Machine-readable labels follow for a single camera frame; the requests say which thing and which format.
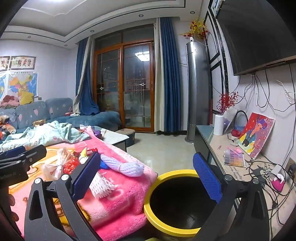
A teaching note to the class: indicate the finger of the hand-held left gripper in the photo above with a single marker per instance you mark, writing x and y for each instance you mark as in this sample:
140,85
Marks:
34,154
12,152

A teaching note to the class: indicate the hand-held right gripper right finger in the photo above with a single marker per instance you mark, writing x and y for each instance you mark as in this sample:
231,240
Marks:
208,176

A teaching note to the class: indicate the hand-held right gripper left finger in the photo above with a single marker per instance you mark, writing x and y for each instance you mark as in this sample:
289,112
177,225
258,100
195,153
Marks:
85,176

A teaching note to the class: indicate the red crinkled packet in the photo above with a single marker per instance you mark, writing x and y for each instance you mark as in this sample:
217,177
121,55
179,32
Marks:
70,166

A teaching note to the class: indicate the white foam net sleeve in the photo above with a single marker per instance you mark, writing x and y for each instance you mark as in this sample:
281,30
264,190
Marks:
101,187

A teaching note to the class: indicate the yellow and white snack packet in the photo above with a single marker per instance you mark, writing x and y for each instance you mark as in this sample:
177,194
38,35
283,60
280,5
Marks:
83,155

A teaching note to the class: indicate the blue rubber glove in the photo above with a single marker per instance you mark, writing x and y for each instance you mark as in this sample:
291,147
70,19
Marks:
103,165

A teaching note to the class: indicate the clear plastic bag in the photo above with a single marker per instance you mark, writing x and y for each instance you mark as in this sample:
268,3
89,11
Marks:
54,170

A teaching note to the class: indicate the red drink can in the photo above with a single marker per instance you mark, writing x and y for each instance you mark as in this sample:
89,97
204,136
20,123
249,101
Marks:
92,151

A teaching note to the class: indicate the lavender yarn skein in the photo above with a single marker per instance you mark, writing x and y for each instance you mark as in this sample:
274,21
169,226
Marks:
124,168

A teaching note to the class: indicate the yellow-rimmed black trash bin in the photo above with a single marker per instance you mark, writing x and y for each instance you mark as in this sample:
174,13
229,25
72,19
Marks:
175,208

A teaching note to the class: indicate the person's left hand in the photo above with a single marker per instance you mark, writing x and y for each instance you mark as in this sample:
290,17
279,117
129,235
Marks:
12,200

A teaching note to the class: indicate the light green quilt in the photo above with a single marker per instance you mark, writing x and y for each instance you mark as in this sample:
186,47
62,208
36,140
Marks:
46,134

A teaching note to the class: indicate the orange patterned cloth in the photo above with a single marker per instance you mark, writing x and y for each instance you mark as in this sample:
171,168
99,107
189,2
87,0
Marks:
5,126

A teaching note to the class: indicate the colourful bead organizer box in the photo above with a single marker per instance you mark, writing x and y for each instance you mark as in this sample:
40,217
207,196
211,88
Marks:
234,157

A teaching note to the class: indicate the deer-print table mat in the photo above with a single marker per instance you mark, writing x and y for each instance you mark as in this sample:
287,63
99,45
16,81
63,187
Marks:
222,143

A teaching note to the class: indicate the pink plastic tool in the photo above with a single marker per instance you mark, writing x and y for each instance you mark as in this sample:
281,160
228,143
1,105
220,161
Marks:
235,150

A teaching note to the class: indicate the pink plush blanket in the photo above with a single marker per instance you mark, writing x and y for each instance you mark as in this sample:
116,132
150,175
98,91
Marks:
120,197

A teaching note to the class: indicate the grey television cabinet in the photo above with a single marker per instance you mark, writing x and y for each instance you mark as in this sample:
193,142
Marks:
204,132

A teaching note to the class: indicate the purple cloth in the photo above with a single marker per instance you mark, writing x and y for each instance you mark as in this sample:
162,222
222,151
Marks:
97,132

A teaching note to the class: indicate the white coffee table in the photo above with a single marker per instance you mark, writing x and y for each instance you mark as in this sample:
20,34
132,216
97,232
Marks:
115,138

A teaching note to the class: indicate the red yarn ball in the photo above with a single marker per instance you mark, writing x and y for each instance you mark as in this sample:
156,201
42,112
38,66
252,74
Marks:
235,132

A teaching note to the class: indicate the pile of clothes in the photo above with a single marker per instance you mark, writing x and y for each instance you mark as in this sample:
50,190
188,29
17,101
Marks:
9,100

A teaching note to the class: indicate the white ribbed vase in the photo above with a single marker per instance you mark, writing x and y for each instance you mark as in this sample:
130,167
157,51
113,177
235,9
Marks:
218,125

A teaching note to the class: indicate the yellow pillow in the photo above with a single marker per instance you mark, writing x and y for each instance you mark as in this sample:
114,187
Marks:
26,97

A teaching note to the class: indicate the round blue stool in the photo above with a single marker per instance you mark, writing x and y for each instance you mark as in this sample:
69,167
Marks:
126,134

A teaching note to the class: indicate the blue heart-print sofa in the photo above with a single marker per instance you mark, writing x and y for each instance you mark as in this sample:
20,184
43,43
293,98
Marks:
106,118

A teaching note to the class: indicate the small purple canvas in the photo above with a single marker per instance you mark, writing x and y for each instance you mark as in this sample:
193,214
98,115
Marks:
230,118

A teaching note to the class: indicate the colourful portrait painting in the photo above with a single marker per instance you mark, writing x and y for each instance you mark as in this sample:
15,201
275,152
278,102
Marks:
254,133

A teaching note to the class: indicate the colourful map poster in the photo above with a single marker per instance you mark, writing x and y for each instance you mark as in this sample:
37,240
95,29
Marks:
22,83
2,85

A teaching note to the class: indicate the white charger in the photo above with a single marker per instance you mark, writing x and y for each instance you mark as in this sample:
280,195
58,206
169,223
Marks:
276,168

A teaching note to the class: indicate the magenta and white gadget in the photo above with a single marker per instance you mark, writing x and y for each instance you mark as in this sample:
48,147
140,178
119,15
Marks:
278,184

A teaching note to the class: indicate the blue curtain with beige lining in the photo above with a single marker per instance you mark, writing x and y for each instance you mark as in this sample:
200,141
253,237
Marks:
170,81
85,97

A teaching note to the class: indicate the silver standing air conditioner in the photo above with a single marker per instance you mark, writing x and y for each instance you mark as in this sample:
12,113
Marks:
197,92

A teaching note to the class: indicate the framed calligraphy picture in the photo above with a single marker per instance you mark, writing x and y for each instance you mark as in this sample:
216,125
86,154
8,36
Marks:
23,63
4,63

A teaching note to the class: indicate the wooden sliding glass door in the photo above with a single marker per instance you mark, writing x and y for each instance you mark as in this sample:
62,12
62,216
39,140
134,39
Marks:
136,88

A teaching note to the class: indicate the white power strip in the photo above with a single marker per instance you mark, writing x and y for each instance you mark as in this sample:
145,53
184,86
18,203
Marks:
288,95

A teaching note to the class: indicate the yellow and red artificial flowers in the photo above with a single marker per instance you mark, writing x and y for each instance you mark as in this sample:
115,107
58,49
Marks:
196,29

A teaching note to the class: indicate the wall socket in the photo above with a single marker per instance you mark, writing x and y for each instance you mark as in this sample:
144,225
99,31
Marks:
292,168

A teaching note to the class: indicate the wall-mounted television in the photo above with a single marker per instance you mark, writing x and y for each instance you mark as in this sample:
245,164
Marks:
259,34

